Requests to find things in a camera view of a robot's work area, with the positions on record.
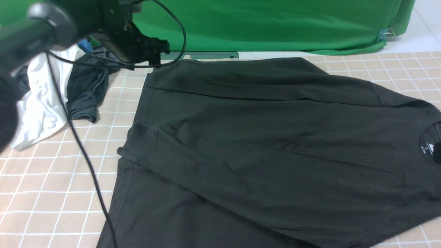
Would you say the dark gray crumpled garment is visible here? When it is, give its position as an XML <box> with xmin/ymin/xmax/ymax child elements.
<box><xmin>14</xmin><ymin>46</ymin><xmax>121</xmax><ymax>124</ymax></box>

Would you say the beige checkered tablecloth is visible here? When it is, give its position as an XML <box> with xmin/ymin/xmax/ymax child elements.
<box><xmin>0</xmin><ymin>51</ymin><xmax>440</xmax><ymax>248</ymax></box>

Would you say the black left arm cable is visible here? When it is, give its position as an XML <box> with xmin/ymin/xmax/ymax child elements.
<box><xmin>45</xmin><ymin>0</ymin><xmax>187</xmax><ymax>248</ymax></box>

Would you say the binder clip on backdrop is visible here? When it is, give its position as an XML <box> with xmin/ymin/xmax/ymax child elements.
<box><xmin>377</xmin><ymin>27</ymin><xmax>396</xmax><ymax>42</ymax></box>

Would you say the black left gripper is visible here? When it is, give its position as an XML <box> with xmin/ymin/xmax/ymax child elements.
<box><xmin>91</xmin><ymin>22</ymin><xmax>170</xmax><ymax>65</ymax></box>

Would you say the green backdrop cloth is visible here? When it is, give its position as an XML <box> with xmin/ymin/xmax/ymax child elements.
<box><xmin>0</xmin><ymin>0</ymin><xmax>416</xmax><ymax>56</ymax></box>

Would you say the dark gray long-sleeved shirt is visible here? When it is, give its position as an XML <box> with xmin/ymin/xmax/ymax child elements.
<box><xmin>109</xmin><ymin>58</ymin><xmax>440</xmax><ymax>248</ymax></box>

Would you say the white crumpled shirt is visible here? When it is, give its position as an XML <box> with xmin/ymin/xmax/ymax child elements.
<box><xmin>10</xmin><ymin>53</ymin><xmax>73</xmax><ymax>150</ymax></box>

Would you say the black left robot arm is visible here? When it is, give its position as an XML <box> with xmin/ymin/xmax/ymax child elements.
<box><xmin>0</xmin><ymin>0</ymin><xmax>170</xmax><ymax>150</ymax></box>

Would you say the blue crumpled garment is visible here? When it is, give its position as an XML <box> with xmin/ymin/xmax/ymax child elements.
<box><xmin>78</xmin><ymin>38</ymin><xmax>93</xmax><ymax>53</ymax></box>

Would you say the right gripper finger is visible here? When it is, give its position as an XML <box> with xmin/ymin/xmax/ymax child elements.
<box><xmin>432</xmin><ymin>143</ymin><xmax>441</xmax><ymax>164</ymax></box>

